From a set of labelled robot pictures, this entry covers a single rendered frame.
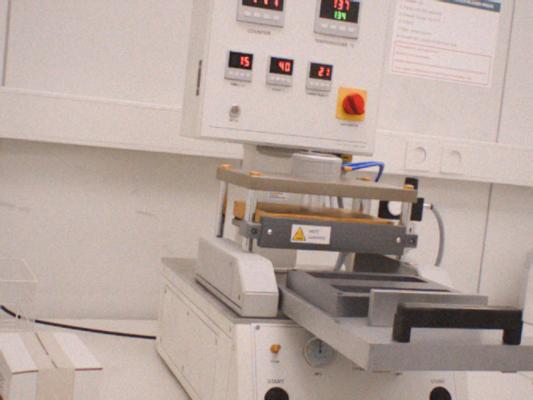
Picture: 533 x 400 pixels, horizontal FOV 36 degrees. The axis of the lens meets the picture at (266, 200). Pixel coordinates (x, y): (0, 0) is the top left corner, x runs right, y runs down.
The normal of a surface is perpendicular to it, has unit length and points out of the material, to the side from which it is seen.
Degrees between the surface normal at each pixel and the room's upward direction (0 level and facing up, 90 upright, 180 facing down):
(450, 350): 90
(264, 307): 90
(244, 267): 40
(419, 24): 90
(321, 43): 90
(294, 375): 65
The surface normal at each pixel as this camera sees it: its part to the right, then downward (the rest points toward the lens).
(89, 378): 0.43, 0.07
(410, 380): 0.34, -0.33
